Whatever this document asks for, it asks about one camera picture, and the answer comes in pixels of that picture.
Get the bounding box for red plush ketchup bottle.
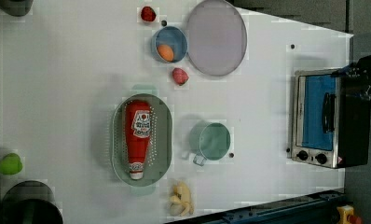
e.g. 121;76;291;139
125;101;151;180

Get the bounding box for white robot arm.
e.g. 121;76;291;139
331;55;371;101

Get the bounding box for green oval strainer basket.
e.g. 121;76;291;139
110;84;172;195

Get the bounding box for pink toy strawberry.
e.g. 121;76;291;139
172;68;189;86

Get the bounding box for green metal cup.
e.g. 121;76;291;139
189;120;231;166

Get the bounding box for orange toy fruit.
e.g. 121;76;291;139
157;45;174;62

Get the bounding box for blue metal cup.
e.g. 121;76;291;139
151;26;188;63

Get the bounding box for purple round plate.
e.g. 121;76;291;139
186;0;247;77

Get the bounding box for peeled toy banana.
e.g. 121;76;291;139
170;181;194;217

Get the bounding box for red toy strawberry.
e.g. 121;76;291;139
141;7;157;22

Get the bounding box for silver toaster oven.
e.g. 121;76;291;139
290;69;371;169

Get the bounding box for black round stand base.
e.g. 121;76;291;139
0;180;64;224

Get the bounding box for green toy pepper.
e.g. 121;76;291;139
0;153;23;175

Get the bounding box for grey round stand base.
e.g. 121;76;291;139
0;0;34;17

